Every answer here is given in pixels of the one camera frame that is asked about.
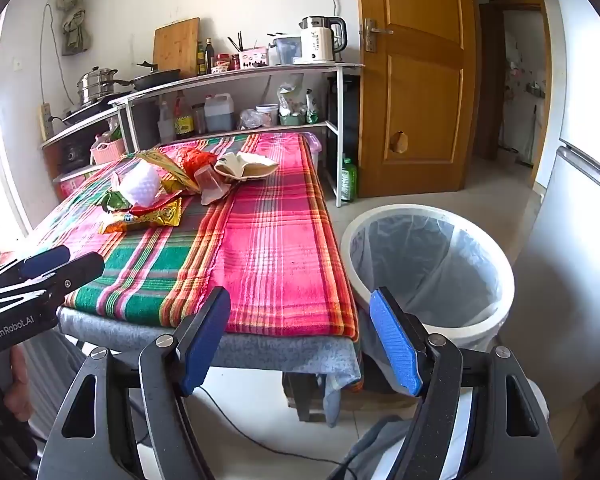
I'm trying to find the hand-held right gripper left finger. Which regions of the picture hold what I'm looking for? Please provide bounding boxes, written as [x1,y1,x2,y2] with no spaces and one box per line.
[36,286,232,480]

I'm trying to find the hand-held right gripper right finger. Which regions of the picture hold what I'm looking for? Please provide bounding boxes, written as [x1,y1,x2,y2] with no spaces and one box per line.
[369,287,563,480]

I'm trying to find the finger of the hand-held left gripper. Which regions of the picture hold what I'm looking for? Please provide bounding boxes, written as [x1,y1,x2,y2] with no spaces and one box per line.
[0,245,72,291]
[0,251,106,307]

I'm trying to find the green snack wrapper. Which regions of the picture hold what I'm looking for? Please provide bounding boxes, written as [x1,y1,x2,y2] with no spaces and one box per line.
[100,187,133,211]

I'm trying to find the white round trash bin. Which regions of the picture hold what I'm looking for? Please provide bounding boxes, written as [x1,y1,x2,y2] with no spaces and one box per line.
[340,204,516,361]

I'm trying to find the orange yellow snack packet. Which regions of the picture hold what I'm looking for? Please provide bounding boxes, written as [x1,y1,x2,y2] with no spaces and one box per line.
[98,197,183,235]

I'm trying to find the clear plastic bin liner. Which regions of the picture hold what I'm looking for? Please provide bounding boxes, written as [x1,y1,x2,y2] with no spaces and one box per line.
[350,212,503,323]

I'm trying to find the white tissue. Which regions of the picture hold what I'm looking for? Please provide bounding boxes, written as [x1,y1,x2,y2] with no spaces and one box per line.
[112,162,162,206]

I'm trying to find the yellow snack wrapper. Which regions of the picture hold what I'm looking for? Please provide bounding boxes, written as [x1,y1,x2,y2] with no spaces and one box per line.
[135,149,201,196]

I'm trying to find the clear plastic cup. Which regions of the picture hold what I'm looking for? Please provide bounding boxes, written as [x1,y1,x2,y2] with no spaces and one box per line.
[194,162,233,206]

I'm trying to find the red plastic bag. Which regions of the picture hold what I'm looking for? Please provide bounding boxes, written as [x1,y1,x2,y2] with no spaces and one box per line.
[175,147,218,181]

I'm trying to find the white paper tray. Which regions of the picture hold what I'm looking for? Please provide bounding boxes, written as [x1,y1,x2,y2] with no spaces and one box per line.
[214,151,280,183]

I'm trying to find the person's left hand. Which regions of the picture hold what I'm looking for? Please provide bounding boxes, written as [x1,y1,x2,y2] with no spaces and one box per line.
[5,345,35,423]

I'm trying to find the grey cloth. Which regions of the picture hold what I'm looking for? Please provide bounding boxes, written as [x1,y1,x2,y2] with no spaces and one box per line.
[57,305,363,428]

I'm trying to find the pink storage box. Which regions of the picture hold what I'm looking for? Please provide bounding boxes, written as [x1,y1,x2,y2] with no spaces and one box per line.
[55,165,101,198]

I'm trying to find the pink green plaid blanket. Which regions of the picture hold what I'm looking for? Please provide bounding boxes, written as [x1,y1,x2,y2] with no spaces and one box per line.
[30,132,361,343]

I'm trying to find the pink plastic basket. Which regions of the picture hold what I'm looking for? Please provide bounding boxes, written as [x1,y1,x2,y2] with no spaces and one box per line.
[91,132,127,166]

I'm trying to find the yellow power strip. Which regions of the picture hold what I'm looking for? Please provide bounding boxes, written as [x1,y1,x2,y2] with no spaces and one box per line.
[40,102,55,142]

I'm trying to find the black induction cooker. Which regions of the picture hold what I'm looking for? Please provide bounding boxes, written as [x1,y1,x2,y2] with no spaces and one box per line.
[61,92,131,126]

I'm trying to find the green plastic bottle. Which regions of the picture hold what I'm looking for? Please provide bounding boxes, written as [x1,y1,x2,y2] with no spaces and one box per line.
[340,157,358,203]

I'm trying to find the cooking oil bottle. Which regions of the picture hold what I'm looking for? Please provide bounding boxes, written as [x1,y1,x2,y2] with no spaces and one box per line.
[173,91,195,139]

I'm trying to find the steel steamer pot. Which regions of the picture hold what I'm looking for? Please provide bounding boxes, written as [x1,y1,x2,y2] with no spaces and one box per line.
[76,66,118,106]

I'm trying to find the silver refrigerator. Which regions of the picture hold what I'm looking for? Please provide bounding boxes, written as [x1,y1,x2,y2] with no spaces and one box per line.
[500,0,600,411]

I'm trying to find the black frying pan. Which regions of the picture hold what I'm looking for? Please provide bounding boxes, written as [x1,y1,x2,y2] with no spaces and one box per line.
[112,61,182,92]

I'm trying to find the clear plastic jug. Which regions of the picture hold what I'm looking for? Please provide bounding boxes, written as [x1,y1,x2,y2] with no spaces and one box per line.
[204,93,236,133]

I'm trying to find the purple lidded storage box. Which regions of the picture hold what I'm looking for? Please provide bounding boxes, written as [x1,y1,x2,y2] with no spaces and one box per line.
[300,132,323,168]

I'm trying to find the black cabinet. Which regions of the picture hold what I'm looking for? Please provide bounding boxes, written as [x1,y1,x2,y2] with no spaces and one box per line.
[327,75,361,196]

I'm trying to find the crumpled clear plastic bag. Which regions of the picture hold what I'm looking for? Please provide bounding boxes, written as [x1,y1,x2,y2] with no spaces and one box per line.
[238,109,266,131]

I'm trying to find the white plastic tub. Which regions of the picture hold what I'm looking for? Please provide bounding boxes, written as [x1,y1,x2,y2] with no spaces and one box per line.
[256,103,280,128]

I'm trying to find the bamboo cutting board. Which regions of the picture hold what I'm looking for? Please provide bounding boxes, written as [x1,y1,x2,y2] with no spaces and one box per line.
[153,17,201,78]

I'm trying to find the hanging green cloth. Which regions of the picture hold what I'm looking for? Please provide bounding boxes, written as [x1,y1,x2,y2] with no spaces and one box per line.
[55,0,93,56]

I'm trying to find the white plastic bag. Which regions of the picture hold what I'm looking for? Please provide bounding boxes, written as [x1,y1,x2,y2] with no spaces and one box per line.
[277,82,306,116]

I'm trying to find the wooden door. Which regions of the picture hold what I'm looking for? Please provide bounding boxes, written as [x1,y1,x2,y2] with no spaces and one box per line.
[355,0,481,198]

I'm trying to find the white metal shelf rack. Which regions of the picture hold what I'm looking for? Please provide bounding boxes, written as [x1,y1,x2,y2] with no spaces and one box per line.
[110,62,366,208]

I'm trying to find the clear plastic container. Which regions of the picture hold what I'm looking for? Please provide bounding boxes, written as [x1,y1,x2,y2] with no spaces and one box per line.
[269,34,303,66]

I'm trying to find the white electric kettle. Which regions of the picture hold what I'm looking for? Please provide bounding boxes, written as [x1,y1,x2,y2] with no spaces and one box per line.
[299,16,348,63]

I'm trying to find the black floor cable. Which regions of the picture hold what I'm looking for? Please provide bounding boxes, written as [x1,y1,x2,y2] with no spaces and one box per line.
[195,385,351,468]

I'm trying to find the metal door handle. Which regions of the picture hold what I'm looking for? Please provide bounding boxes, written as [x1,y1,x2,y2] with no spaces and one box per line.
[359,19,395,53]

